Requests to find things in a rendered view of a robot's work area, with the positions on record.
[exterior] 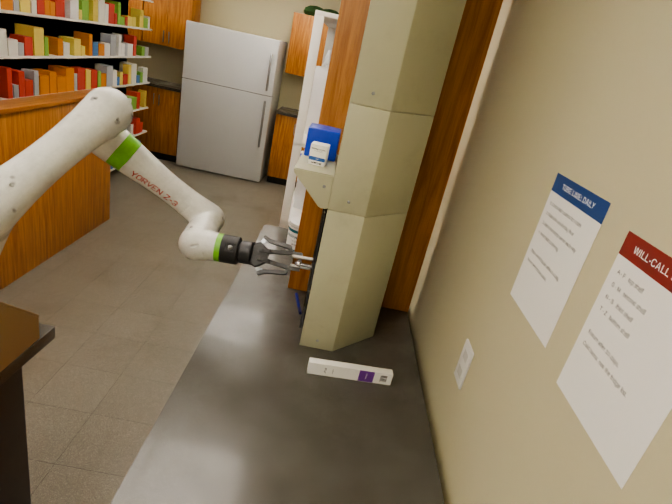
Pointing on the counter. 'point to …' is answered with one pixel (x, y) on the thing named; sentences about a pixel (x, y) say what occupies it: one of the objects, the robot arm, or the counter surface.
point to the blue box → (323, 138)
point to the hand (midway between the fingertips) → (301, 262)
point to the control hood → (316, 179)
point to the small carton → (318, 153)
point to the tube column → (406, 54)
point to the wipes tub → (293, 231)
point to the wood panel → (351, 10)
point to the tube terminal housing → (363, 224)
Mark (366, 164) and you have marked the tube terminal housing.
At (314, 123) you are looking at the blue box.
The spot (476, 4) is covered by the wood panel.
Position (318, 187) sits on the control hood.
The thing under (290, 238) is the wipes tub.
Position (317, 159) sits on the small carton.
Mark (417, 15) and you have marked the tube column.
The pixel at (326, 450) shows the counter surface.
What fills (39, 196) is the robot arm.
